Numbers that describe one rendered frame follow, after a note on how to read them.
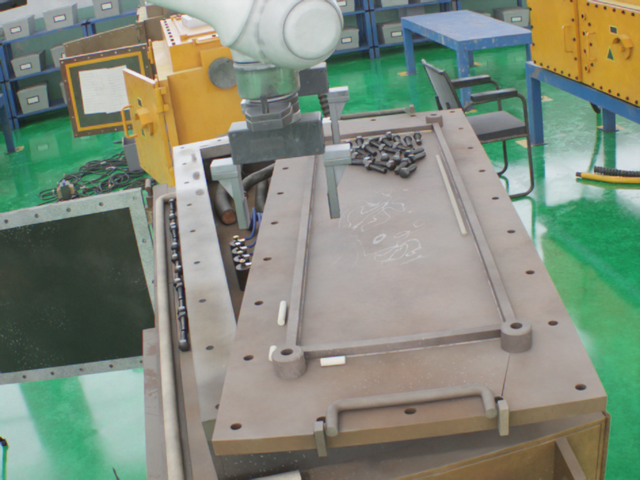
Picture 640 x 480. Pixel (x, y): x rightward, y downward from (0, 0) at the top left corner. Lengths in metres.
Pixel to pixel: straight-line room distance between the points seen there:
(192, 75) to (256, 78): 2.81
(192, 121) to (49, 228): 1.73
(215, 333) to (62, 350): 1.39
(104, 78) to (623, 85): 3.29
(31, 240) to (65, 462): 1.26
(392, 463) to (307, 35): 0.54
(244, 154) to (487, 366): 0.45
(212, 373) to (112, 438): 2.35
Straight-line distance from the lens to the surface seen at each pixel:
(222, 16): 0.93
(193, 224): 1.60
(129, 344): 2.48
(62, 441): 3.50
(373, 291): 1.18
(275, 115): 1.06
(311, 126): 1.13
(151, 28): 6.81
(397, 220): 1.42
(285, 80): 1.10
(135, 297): 2.40
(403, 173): 1.61
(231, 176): 1.17
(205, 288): 1.32
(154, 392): 1.30
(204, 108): 3.94
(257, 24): 0.92
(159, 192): 2.19
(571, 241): 4.56
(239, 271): 1.53
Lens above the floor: 1.90
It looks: 22 degrees down
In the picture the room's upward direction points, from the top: 8 degrees counter-clockwise
